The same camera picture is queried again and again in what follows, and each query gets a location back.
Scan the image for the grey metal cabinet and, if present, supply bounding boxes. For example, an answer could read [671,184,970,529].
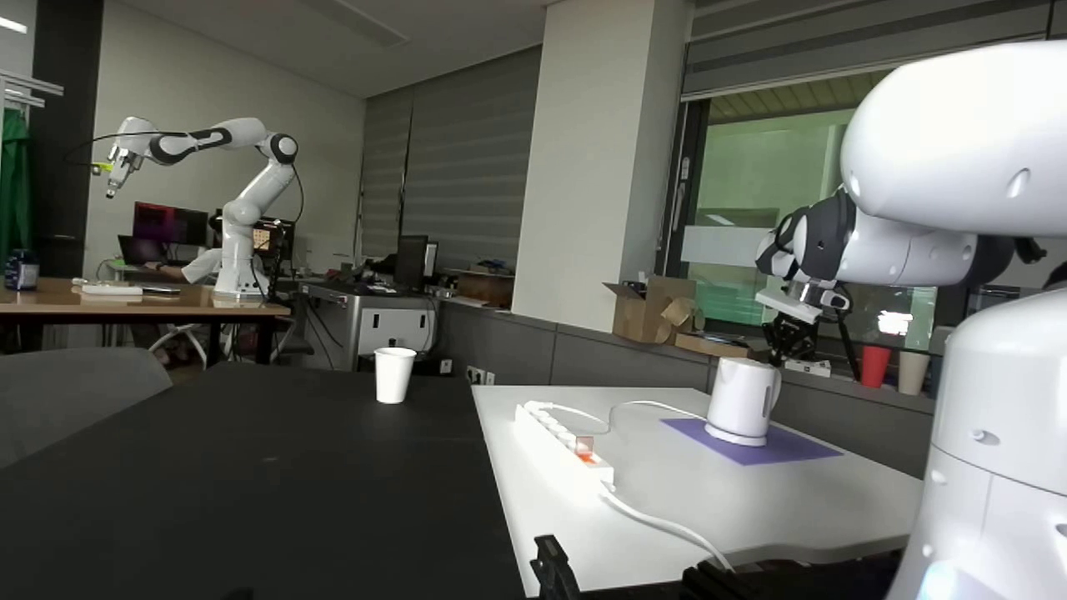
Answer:
[304,286,436,369]

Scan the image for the dark computer monitor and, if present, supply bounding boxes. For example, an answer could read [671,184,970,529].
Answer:
[134,202,210,266]

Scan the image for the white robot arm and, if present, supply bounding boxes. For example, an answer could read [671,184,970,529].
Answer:
[755,39,1067,600]

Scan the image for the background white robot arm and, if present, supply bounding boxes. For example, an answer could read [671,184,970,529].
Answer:
[91,115,299,299]

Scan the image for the cardboard box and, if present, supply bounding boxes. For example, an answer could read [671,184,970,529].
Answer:
[610,277,695,344]

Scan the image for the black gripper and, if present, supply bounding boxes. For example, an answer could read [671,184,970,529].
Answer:
[762,312,816,366]

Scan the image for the wooden desk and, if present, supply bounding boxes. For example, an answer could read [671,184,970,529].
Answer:
[0,277,290,364]

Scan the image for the beige paper cup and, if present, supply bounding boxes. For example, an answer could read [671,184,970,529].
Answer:
[896,349,930,396]

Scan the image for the white kettle cord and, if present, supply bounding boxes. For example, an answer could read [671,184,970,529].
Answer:
[605,396,713,426]

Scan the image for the white power strip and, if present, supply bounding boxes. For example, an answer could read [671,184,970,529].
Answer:
[512,402,614,489]

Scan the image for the red cup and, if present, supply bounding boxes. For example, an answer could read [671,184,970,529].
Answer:
[860,347,890,387]

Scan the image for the white paper cup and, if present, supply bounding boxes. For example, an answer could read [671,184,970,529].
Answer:
[374,347,415,402]

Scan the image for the white electric kettle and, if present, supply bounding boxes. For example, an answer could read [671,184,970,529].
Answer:
[705,357,780,446]

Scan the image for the purple mat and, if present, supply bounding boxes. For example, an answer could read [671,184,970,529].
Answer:
[666,416,832,466]

